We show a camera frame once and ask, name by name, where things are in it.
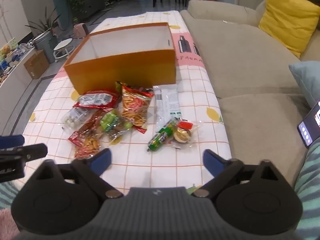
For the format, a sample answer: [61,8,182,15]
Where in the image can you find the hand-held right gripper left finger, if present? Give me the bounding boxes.
[31,148,124,200]

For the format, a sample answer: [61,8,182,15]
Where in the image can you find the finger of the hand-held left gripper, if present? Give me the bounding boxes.
[0,134,25,147]
[0,143,48,162]

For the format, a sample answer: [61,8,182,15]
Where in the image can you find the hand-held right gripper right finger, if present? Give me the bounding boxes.
[193,149,284,198]

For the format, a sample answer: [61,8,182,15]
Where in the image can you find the red packet with white label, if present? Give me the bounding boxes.
[74,89,122,109]

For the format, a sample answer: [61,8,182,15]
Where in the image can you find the white snack packet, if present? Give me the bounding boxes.
[152,85,182,133]

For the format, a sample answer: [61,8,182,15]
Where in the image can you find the orange cardboard box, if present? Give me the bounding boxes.
[64,22,177,95]

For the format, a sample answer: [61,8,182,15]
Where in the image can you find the person's left teal striped leg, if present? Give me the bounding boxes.
[0,180,25,210]

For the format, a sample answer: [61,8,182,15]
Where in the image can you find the person's teal striped leg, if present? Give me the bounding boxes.
[293,140,320,240]
[0,180,25,210]

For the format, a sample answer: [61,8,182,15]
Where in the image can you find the red cracker packet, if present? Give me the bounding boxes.
[68,130,103,159]

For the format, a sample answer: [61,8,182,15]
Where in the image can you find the clear cookie packet red label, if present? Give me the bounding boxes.
[171,117,203,150]

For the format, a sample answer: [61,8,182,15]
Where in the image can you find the green label snack packet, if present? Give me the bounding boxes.
[99,109,133,145]

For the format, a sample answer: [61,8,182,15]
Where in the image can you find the brown snack packet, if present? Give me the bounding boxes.
[76,110,105,139]

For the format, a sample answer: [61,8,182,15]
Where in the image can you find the checked tablecloth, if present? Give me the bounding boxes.
[22,10,232,194]

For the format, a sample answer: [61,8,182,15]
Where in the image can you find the clear packet of white balls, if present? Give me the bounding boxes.
[61,107,92,133]

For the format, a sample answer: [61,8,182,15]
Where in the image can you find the pink fuzzy cloth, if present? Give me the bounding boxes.
[0,209,20,240]

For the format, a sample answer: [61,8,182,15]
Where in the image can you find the green candy tube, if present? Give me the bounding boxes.
[147,120,178,152]

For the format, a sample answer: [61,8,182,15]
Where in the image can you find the orange chips packet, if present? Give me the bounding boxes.
[120,82,154,134]

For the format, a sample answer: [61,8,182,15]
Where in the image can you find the white shelf with toys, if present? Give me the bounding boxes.
[0,37,35,88]

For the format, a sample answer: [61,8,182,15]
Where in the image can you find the brown cardboard box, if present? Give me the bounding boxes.
[24,50,50,80]

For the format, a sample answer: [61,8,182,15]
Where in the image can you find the grey plant pot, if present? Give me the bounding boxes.
[34,29,59,64]

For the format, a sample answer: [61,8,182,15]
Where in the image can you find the person's right teal striped leg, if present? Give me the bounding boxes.
[293,140,320,240]

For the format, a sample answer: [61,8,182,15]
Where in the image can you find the beige sofa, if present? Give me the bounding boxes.
[180,0,320,189]

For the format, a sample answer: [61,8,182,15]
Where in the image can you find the smartphone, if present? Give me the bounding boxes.
[297,100,320,149]

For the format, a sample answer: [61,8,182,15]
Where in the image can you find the white round stool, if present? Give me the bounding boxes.
[53,39,75,63]

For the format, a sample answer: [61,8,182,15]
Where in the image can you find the long-leaf potted plant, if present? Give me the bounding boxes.
[25,6,62,40]

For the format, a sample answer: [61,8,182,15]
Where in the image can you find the light blue cushion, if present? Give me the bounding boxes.
[289,60,320,109]

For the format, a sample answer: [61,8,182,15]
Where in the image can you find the pink backpack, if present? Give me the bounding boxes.
[73,22,88,39]

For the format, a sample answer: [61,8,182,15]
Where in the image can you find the yellow cushion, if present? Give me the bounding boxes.
[257,0,320,58]

